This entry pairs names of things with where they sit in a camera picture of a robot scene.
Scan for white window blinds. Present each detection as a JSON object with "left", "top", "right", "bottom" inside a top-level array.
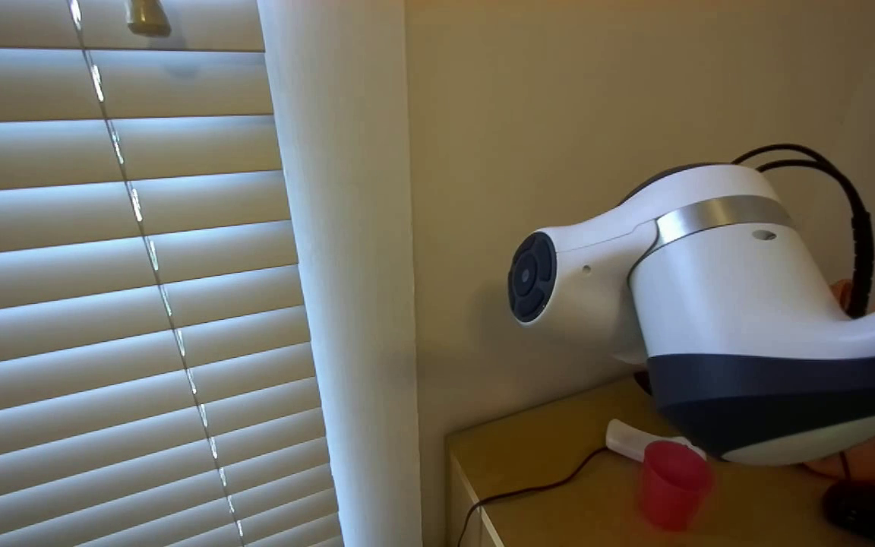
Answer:
[{"left": 0, "top": 0, "right": 342, "bottom": 547}]

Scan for pink plastic cup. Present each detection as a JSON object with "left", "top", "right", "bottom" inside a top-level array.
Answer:
[{"left": 639, "top": 441, "right": 715, "bottom": 536}]

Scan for brass blind fitting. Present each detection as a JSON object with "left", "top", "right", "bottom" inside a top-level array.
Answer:
[{"left": 124, "top": 0, "right": 174, "bottom": 38}]

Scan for small white plastic item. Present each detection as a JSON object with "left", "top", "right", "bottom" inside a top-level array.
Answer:
[{"left": 603, "top": 417, "right": 707, "bottom": 465}]

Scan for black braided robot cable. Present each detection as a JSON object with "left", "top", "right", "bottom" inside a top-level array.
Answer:
[{"left": 732, "top": 139, "right": 875, "bottom": 322}]

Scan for thin black cable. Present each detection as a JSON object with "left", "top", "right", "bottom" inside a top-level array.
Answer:
[{"left": 452, "top": 443, "right": 615, "bottom": 547}]

